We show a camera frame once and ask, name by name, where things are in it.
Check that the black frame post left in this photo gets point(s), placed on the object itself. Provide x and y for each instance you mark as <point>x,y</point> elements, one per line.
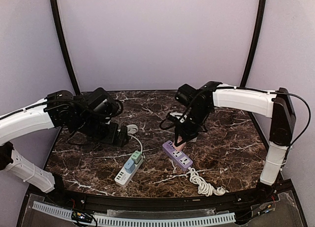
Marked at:
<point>63,45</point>

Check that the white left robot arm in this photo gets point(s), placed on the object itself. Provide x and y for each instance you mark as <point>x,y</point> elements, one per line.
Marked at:
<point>88,113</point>

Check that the green plug adapter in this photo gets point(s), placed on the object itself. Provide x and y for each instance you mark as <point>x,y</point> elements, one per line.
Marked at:
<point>136,157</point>

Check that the blue plug adapter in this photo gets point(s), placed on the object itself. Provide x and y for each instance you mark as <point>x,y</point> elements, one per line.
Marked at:
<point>129,166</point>

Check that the black front table rail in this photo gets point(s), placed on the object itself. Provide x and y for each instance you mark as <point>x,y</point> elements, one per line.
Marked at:
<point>239,202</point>

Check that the white slotted cable duct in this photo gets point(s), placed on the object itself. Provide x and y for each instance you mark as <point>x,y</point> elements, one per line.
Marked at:
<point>125,219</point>

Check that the purple power strip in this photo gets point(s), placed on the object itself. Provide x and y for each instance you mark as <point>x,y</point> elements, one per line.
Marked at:
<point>178,157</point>

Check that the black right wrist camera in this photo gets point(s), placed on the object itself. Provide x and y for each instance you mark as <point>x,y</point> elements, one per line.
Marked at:
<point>184,94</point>

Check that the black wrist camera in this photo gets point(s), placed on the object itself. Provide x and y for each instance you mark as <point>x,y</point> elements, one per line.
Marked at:
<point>184,94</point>
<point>101,102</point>

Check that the white power strip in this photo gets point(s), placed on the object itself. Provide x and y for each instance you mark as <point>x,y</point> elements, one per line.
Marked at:
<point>123,178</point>

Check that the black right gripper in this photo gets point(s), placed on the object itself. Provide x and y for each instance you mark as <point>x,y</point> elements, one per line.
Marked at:
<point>186,128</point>

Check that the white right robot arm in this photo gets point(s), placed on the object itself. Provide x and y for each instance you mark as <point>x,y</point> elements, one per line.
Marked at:
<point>243,103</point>

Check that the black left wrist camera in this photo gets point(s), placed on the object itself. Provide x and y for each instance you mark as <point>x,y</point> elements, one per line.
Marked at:
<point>101,102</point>

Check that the pink plug adapter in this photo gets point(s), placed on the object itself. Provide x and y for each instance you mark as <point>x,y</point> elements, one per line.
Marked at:
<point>179,145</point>

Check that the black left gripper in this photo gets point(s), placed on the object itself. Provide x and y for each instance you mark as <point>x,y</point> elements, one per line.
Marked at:
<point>114,135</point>

